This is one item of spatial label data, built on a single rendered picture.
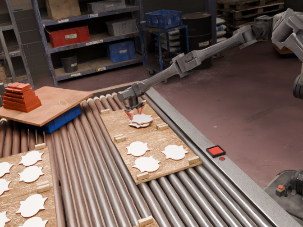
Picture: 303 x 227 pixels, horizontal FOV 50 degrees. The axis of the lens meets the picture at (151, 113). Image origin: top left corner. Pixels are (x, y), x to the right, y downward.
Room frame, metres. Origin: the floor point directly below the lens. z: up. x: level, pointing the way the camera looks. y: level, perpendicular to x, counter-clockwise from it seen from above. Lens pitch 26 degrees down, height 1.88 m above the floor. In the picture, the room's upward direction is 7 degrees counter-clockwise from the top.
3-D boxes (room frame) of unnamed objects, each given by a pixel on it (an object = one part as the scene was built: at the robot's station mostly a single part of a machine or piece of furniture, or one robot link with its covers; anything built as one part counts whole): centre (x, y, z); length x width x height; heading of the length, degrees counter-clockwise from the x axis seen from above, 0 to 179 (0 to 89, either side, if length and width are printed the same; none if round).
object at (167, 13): (5.23, -0.37, 0.96); 0.50 x 0.38 x 0.21; 35
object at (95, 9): (6.06, 0.58, 1.16); 0.60 x 0.40 x 0.15; 113
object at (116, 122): (1.87, 0.13, 0.93); 0.41 x 0.35 x 0.02; 16
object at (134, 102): (1.84, 0.10, 1.08); 0.10 x 0.07 x 0.07; 139
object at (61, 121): (2.05, 0.70, 0.97); 0.31 x 0.31 x 0.10; 57
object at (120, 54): (6.16, 0.45, 0.32); 0.50 x 0.41 x 0.37; 106
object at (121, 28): (6.14, 0.37, 0.76); 0.50 x 0.36 x 0.24; 116
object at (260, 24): (1.75, -0.63, 1.45); 0.09 x 0.08 x 0.12; 40
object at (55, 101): (2.10, 0.75, 1.03); 0.50 x 0.50 x 0.02; 57
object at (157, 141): (1.47, 0.01, 0.93); 0.41 x 0.35 x 0.02; 18
